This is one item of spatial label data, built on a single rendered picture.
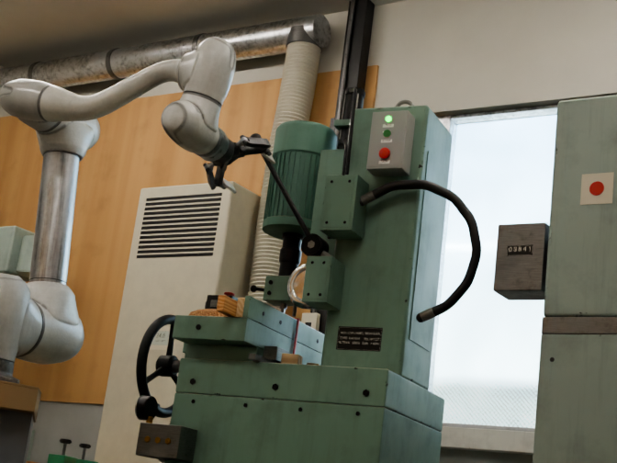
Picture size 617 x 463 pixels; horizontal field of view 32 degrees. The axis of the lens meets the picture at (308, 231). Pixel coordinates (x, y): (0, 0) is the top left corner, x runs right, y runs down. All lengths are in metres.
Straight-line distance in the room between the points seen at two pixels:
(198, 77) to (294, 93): 2.11
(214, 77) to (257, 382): 0.76
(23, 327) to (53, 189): 0.43
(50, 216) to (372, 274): 0.91
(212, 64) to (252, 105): 2.40
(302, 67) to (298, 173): 1.88
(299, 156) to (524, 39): 1.77
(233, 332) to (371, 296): 0.36
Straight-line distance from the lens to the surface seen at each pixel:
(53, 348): 2.97
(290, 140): 3.03
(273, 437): 2.68
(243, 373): 2.74
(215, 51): 2.73
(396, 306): 2.74
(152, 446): 2.75
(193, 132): 2.66
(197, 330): 2.77
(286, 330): 2.91
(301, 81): 4.81
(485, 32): 4.66
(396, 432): 2.66
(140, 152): 5.45
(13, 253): 5.09
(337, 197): 2.79
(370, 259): 2.79
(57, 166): 3.11
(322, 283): 2.72
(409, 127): 2.83
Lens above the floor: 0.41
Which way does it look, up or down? 15 degrees up
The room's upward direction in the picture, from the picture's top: 7 degrees clockwise
